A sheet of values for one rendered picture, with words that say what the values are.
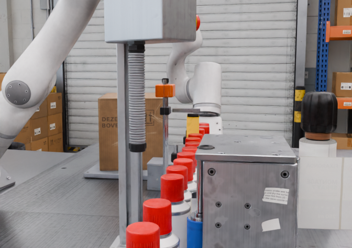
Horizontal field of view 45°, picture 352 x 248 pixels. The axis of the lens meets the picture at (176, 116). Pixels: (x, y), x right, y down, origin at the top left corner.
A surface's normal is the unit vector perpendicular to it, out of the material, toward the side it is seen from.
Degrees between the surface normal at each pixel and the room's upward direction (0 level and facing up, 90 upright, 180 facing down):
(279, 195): 90
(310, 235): 0
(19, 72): 76
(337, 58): 90
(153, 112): 90
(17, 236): 0
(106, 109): 90
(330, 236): 0
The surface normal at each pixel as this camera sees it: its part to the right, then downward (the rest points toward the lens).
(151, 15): -0.68, 0.09
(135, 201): -0.14, 0.12
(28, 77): 0.28, 0.00
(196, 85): -0.77, -0.18
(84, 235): 0.00, -0.99
